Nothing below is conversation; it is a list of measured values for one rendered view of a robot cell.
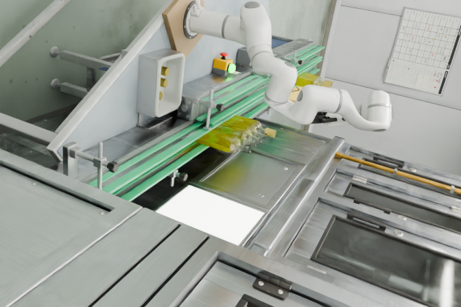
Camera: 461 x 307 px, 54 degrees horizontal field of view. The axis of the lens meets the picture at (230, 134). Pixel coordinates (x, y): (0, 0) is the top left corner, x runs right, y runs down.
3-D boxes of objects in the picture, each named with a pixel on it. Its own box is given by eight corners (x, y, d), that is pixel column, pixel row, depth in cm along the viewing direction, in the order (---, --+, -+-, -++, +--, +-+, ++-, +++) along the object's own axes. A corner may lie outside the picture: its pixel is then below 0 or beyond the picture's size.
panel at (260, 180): (115, 245, 137) (213, 290, 125) (116, 237, 136) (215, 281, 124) (237, 148, 214) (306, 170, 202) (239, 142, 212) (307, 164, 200)
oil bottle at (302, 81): (282, 82, 286) (325, 93, 276) (284, 73, 283) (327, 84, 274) (285, 80, 290) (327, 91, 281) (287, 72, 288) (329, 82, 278)
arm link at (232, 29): (222, 45, 178) (259, 53, 172) (219, 16, 168) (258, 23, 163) (233, 33, 184) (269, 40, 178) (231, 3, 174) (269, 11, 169)
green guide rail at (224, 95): (197, 103, 182) (215, 108, 179) (197, 101, 182) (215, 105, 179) (314, 45, 331) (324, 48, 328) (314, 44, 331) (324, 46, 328)
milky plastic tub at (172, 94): (136, 113, 168) (156, 119, 165) (139, 54, 159) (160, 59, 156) (162, 101, 183) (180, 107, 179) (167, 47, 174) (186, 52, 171)
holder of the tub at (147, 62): (135, 125, 170) (152, 131, 167) (138, 54, 159) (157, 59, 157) (160, 113, 185) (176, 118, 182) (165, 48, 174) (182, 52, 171)
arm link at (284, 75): (246, 75, 162) (253, 99, 152) (257, 42, 153) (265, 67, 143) (281, 79, 166) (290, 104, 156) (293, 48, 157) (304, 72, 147)
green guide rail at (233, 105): (195, 120, 185) (213, 125, 182) (196, 118, 185) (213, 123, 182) (312, 55, 334) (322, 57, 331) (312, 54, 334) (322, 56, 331)
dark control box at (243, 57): (235, 63, 240) (249, 66, 237) (237, 48, 237) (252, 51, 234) (241, 60, 247) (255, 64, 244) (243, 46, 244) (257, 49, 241)
